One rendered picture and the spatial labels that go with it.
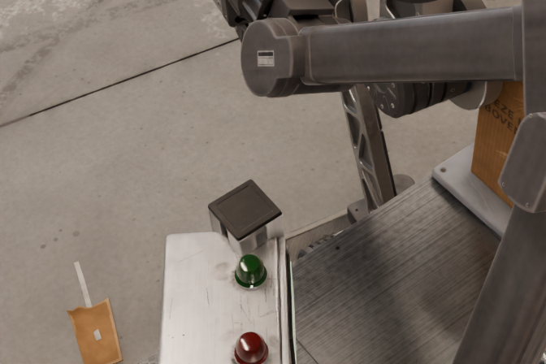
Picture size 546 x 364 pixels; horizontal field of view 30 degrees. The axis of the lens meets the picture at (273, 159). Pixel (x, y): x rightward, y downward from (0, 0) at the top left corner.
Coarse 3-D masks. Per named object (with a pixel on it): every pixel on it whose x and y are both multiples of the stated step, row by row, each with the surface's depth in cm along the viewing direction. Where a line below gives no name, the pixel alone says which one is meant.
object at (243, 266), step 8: (248, 256) 80; (256, 256) 80; (240, 264) 80; (248, 264) 80; (256, 264) 80; (240, 272) 80; (248, 272) 79; (256, 272) 79; (264, 272) 81; (240, 280) 80; (248, 280) 80; (256, 280) 80; (264, 280) 81; (248, 288) 80; (256, 288) 80
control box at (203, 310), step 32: (192, 256) 83; (224, 256) 83; (192, 288) 81; (224, 288) 81; (192, 320) 79; (224, 320) 79; (256, 320) 79; (160, 352) 78; (192, 352) 77; (224, 352) 77; (288, 352) 78
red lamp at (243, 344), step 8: (240, 336) 76; (248, 336) 75; (256, 336) 75; (240, 344) 75; (248, 344) 75; (256, 344) 75; (264, 344) 76; (240, 352) 75; (248, 352) 75; (256, 352) 75; (264, 352) 76; (240, 360) 76; (248, 360) 75; (256, 360) 75; (264, 360) 76
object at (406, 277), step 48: (432, 192) 167; (336, 240) 162; (384, 240) 162; (432, 240) 161; (480, 240) 160; (336, 288) 156; (384, 288) 156; (432, 288) 155; (480, 288) 155; (336, 336) 151; (384, 336) 150; (432, 336) 150
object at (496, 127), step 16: (512, 96) 146; (480, 112) 155; (496, 112) 152; (512, 112) 148; (480, 128) 158; (496, 128) 154; (512, 128) 150; (480, 144) 160; (496, 144) 156; (480, 160) 162; (496, 160) 158; (480, 176) 165; (496, 176) 160; (496, 192) 163; (512, 208) 161
